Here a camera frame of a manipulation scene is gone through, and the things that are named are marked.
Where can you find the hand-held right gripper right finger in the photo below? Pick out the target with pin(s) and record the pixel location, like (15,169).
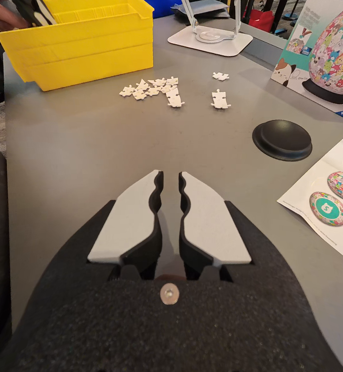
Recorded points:
(215,229)

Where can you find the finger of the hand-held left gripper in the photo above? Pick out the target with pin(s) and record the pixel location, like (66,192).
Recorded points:
(42,14)

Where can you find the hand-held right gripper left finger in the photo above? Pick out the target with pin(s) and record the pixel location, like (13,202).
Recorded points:
(125,229)

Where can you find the yellow plastic bin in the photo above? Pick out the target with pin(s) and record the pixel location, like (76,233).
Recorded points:
(87,58)

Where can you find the cluster of white puzzle pieces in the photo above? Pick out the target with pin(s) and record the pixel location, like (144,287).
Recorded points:
(143,88)

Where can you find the black round puzzle stand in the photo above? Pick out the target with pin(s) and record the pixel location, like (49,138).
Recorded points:
(281,139)

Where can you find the joined white puzzle piece pair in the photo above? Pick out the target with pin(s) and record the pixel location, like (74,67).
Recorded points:
(220,100)

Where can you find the single white puzzle piece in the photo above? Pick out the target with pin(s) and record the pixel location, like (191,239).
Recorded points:
(220,76)

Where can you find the colourful puzzle box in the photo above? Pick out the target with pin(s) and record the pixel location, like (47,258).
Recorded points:
(305,58)

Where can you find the person's left hand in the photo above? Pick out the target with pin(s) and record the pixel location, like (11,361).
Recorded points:
(3,19)

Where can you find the instruction leaflet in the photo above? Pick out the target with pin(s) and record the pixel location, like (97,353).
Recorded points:
(313,186)

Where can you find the blue plastic bin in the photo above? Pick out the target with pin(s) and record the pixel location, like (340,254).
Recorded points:
(162,7)

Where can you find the grey padded bag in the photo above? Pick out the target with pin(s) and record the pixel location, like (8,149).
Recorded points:
(209,7)

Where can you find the white tablet stand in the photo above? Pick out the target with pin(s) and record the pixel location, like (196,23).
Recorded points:
(218,46)

